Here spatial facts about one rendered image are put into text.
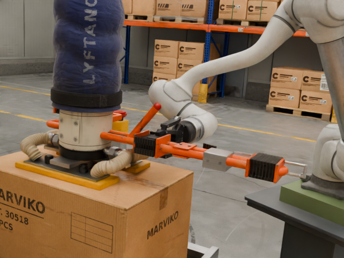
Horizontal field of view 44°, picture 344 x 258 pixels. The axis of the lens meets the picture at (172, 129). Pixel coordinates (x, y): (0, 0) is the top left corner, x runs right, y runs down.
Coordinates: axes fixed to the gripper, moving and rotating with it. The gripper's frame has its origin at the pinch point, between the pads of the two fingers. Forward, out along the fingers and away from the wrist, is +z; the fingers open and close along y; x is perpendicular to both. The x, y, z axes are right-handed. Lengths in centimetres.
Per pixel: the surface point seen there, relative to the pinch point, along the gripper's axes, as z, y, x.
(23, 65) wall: -741, 85, 835
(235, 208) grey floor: -216, 108, 40
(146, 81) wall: -843, 99, 507
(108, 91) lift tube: 3.0, -14.3, 15.8
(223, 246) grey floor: -148, 108, 24
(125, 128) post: -51, 11, 45
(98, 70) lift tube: 5.8, -20.6, 17.9
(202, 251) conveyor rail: -31, 48, -6
